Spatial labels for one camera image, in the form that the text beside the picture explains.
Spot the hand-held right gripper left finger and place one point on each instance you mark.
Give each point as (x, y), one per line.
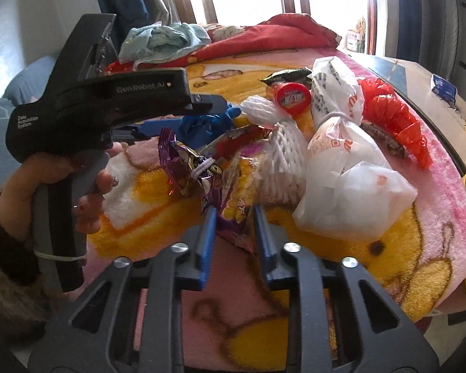
(209, 237)

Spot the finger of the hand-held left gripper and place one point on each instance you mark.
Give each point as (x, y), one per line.
(159, 128)
(211, 103)

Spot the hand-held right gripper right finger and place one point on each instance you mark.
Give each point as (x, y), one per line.
(262, 237)

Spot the blue glove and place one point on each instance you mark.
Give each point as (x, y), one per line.
(204, 124)

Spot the yellow striped snack packet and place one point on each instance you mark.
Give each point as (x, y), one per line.
(237, 186)

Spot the green black snack packet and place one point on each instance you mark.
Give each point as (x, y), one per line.
(287, 75)

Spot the red plastic bag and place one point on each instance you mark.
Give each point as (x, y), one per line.
(388, 112)

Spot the person's left forearm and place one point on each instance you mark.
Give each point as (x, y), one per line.
(7, 279)

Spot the person's left hand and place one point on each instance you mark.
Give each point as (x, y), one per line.
(89, 206)

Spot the red snack packet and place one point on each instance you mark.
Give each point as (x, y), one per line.
(237, 138)

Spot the small white foam net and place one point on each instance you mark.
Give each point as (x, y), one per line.
(256, 108)

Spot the grey blue pillow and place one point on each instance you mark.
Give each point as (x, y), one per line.
(27, 81)

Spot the light blue cloth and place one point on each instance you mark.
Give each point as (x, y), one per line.
(159, 40)

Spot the red lidded cup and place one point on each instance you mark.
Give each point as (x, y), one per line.
(293, 97)

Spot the large white foam net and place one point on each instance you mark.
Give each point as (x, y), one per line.
(287, 155)

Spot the red quilt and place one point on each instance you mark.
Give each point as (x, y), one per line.
(279, 35)

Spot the dark blue hanging garment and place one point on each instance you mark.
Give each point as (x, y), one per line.
(116, 0)

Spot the white plastic bag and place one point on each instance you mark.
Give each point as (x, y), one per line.
(334, 155)

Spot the pink yellow printed blanket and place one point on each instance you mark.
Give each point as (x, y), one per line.
(411, 256)

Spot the dark brown wrapper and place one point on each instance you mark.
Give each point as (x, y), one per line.
(384, 138)

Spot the white topped table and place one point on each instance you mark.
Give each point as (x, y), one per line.
(411, 81)

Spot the blue packet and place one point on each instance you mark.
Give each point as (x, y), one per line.
(444, 89)

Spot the dark curtain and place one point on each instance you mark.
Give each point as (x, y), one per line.
(431, 15)

